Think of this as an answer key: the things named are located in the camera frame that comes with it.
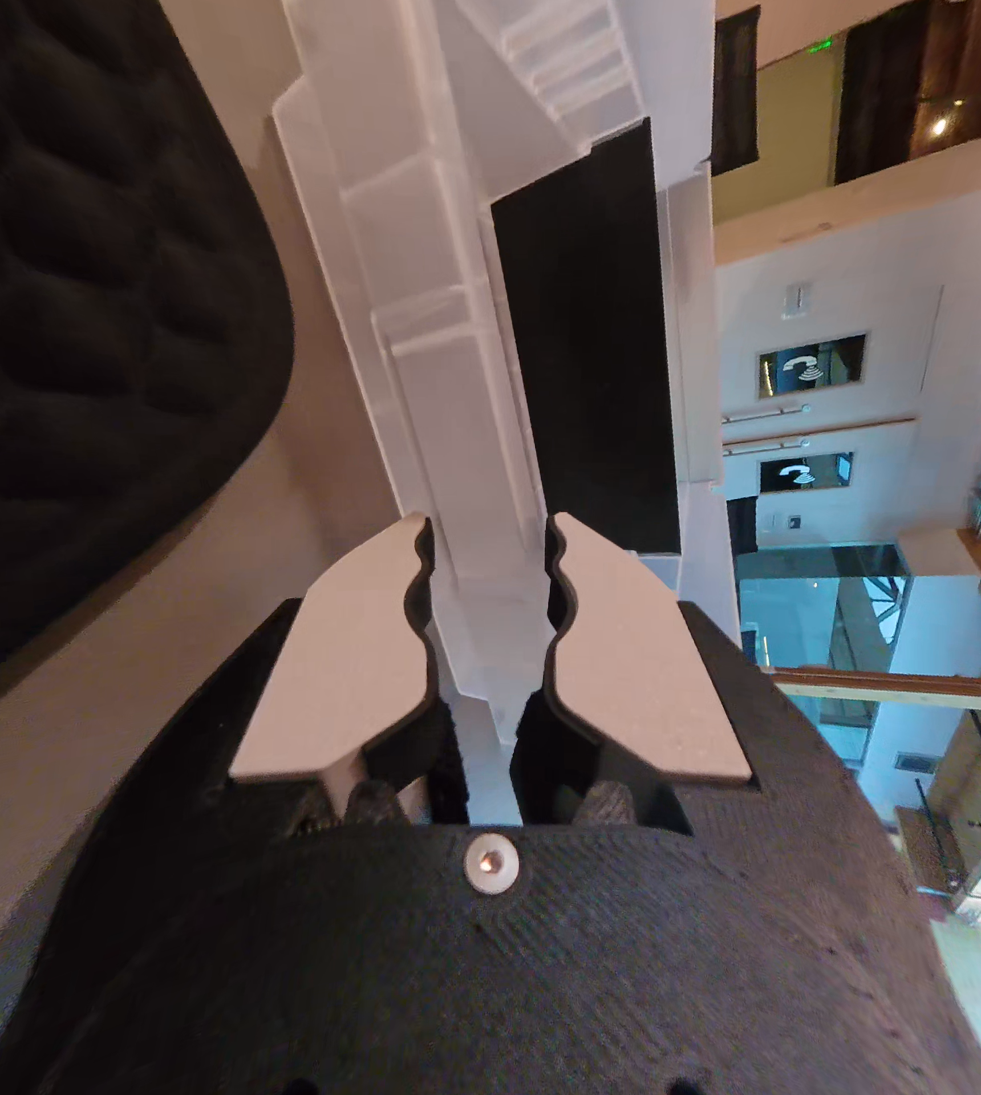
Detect phone icon door window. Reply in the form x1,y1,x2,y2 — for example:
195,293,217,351
756,334,870,400
760,452,855,496

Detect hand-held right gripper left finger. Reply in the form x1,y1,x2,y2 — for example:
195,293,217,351
229,512,442,816

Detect clear plastic bin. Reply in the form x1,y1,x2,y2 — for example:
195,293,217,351
272,0,744,826

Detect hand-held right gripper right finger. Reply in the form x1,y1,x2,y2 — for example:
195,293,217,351
544,512,755,786

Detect black bin divider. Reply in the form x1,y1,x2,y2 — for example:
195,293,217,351
490,117,682,555

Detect black quilted mat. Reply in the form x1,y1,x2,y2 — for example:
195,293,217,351
0,0,297,715

